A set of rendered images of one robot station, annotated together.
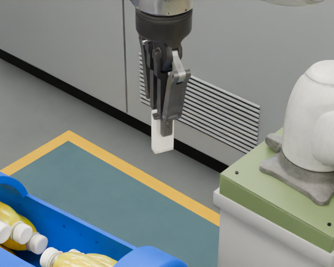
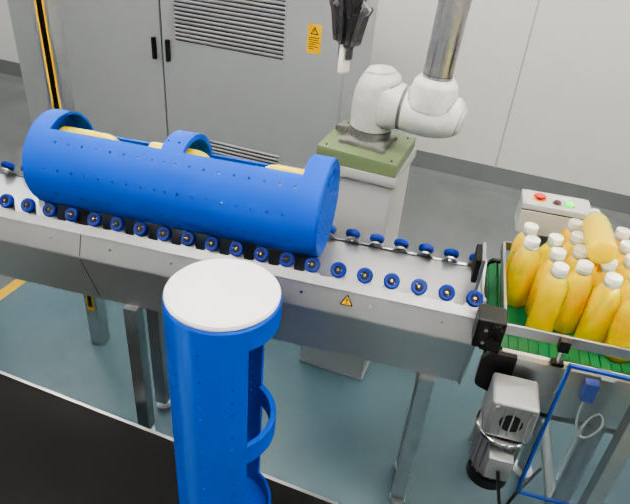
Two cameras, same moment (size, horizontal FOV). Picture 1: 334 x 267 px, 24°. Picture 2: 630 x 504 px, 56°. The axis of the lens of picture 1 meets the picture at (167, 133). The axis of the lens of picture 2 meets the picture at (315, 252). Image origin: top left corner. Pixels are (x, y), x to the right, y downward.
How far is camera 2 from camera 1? 0.82 m
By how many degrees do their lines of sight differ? 19
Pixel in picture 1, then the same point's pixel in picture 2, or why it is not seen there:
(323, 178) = (380, 138)
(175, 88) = (363, 20)
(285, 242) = (364, 180)
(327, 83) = (382, 73)
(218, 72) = (245, 136)
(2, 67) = not seen: hidden behind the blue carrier
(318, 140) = (380, 110)
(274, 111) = (289, 157)
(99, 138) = not seen: hidden behind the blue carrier
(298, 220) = (373, 161)
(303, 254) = (375, 186)
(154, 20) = not seen: outside the picture
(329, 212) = (388, 156)
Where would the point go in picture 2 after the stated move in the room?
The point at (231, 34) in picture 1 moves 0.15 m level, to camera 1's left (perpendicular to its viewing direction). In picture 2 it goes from (255, 106) to (228, 108)
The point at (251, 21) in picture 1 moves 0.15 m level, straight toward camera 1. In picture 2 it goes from (269, 95) to (274, 104)
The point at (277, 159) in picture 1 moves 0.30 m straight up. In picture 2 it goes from (348, 134) to (357, 51)
